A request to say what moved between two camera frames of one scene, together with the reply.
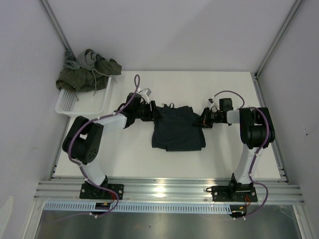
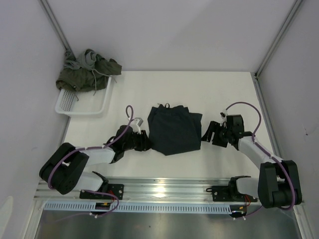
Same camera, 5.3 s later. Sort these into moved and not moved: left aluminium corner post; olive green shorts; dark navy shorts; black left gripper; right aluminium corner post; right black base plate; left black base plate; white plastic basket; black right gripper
Moved: dark navy shorts; black left gripper; black right gripper
Not moved: left black base plate; right aluminium corner post; olive green shorts; left aluminium corner post; right black base plate; white plastic basket
